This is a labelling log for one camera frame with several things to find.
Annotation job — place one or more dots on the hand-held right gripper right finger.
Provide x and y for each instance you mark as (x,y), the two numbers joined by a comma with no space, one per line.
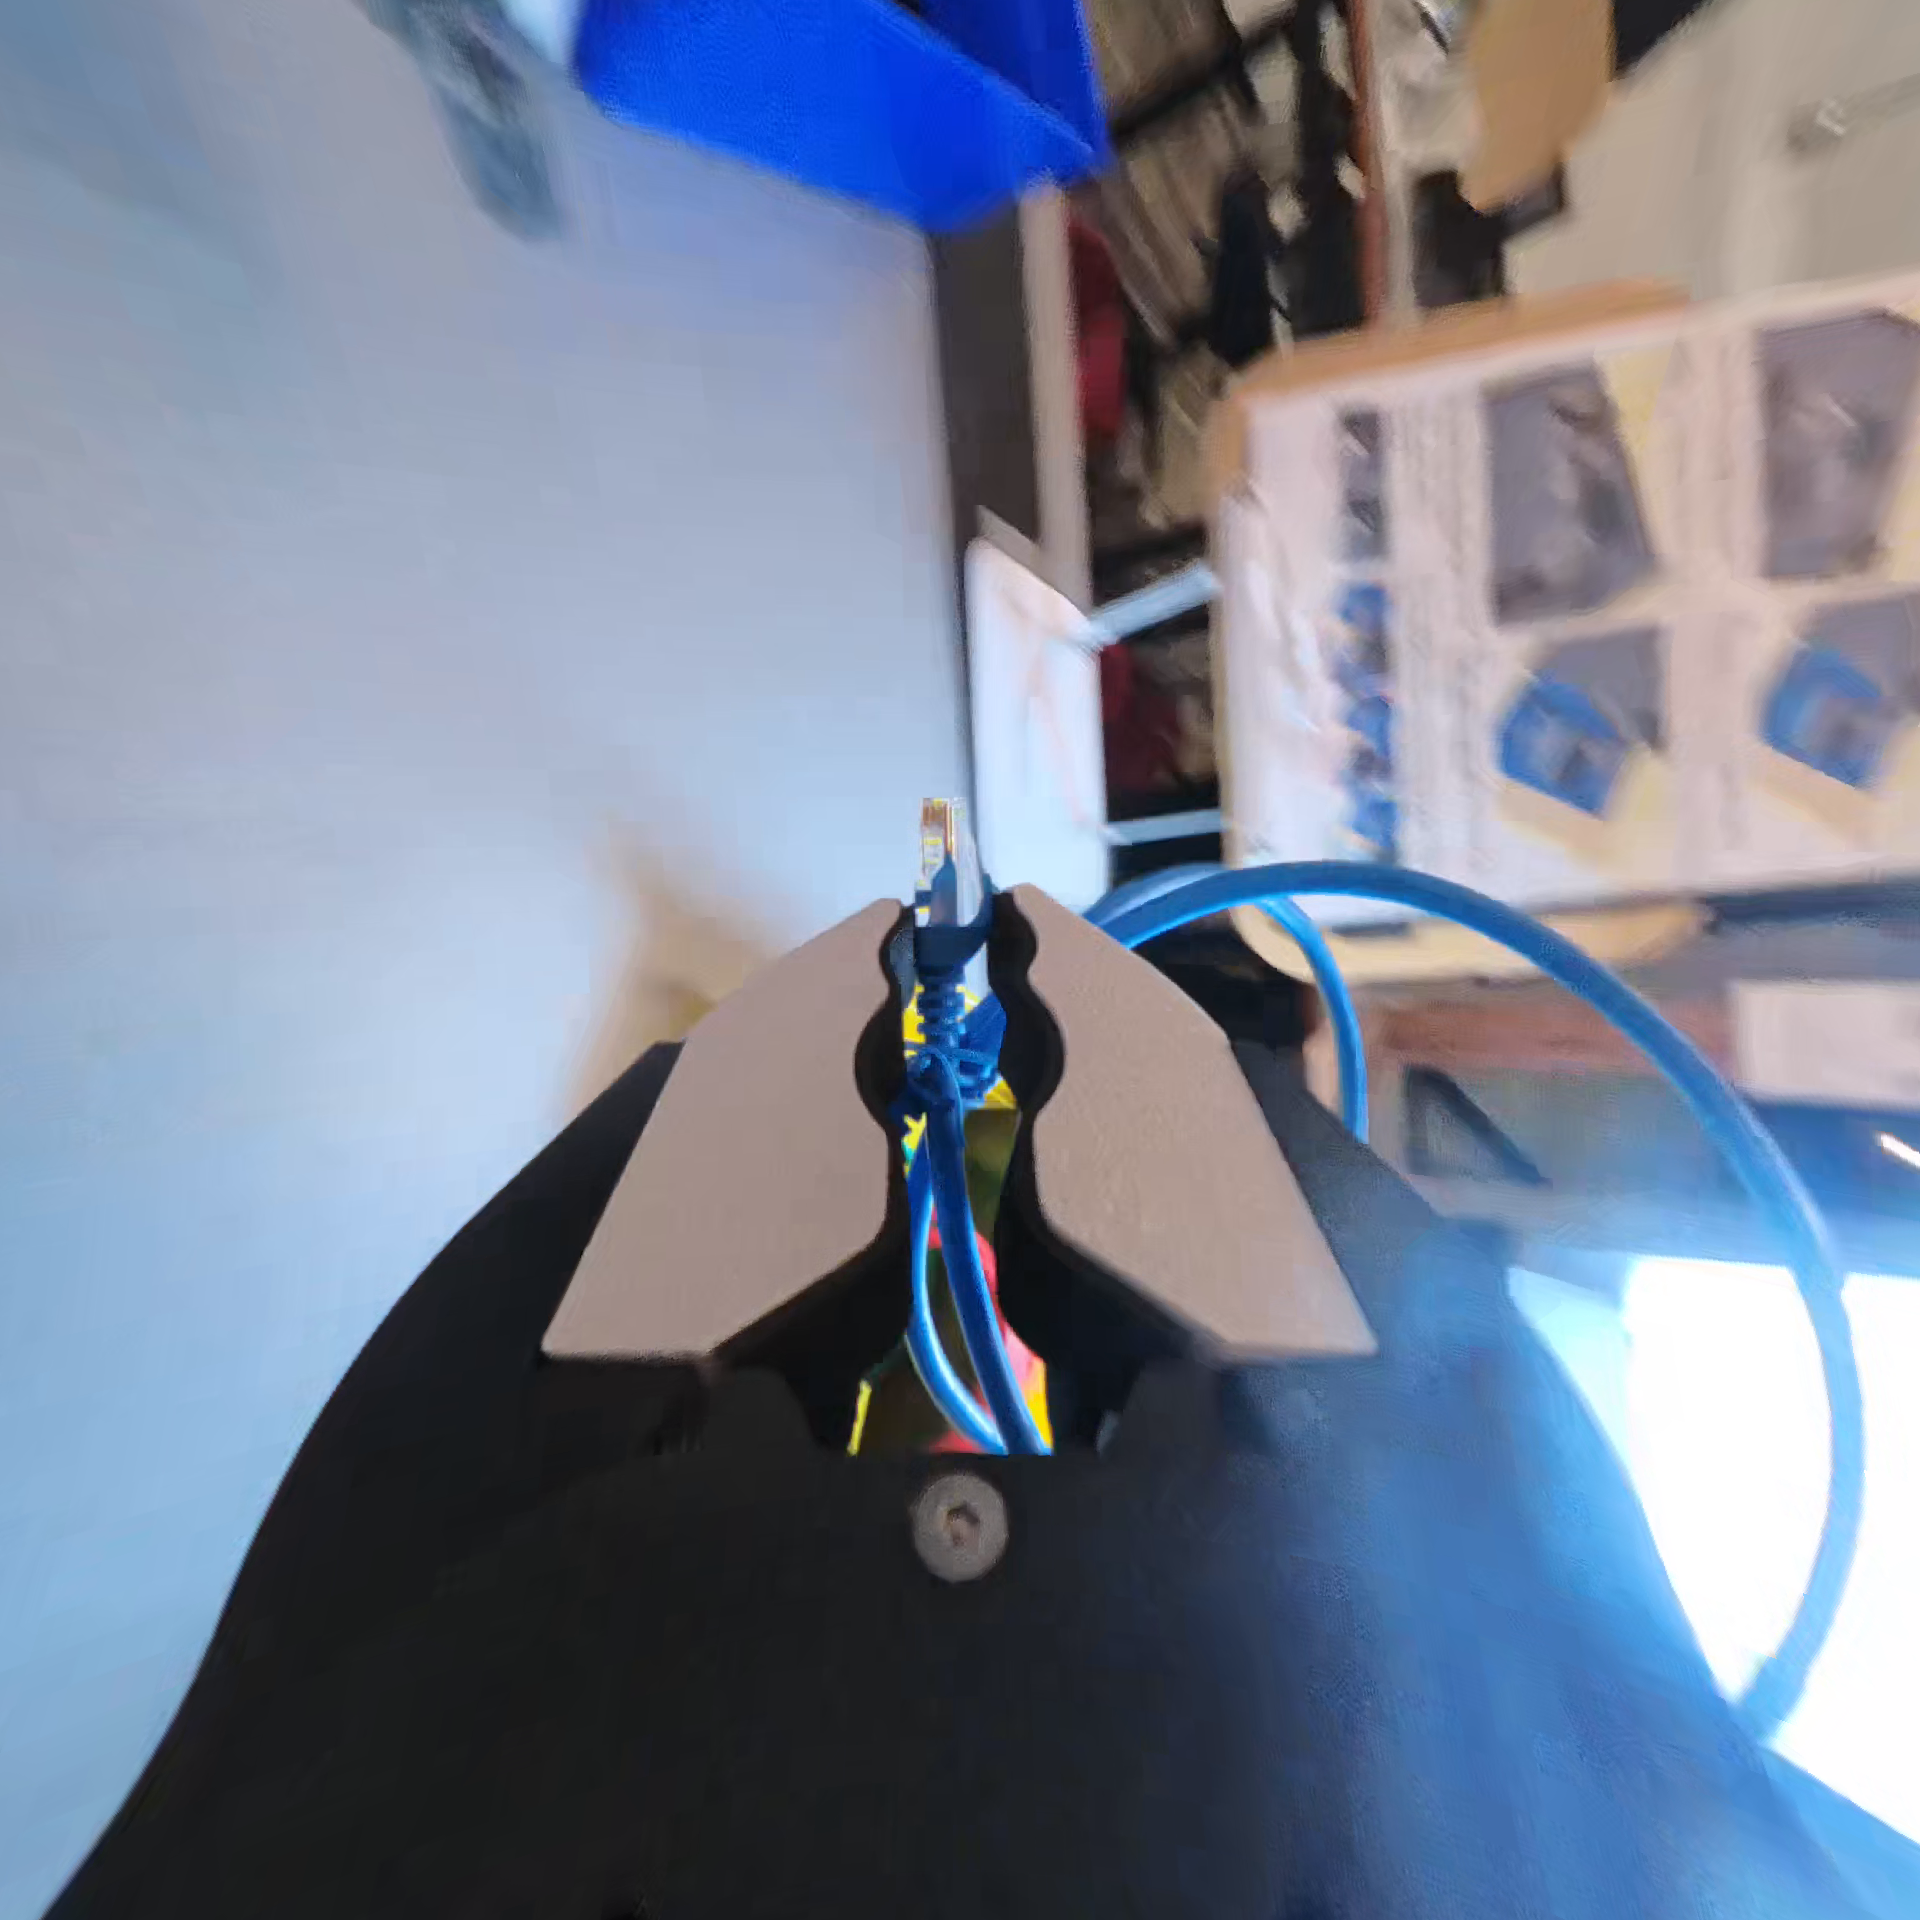
(1185,1184)

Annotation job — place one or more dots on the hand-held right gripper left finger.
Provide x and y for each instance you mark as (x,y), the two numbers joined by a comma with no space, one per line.
(734,1184)

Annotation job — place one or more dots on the white standoff rod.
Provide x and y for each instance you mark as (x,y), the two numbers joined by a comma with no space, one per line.
(1147,608)
(1170,828)

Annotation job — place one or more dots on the cardboard board with printed sheet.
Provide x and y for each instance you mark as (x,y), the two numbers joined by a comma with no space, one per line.
(1703,721)

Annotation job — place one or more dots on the blue plastic bin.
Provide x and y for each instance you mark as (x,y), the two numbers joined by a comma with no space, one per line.
(840,90)

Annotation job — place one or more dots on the tan chair backrest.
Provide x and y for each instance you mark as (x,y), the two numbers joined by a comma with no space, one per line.
(1530,105)

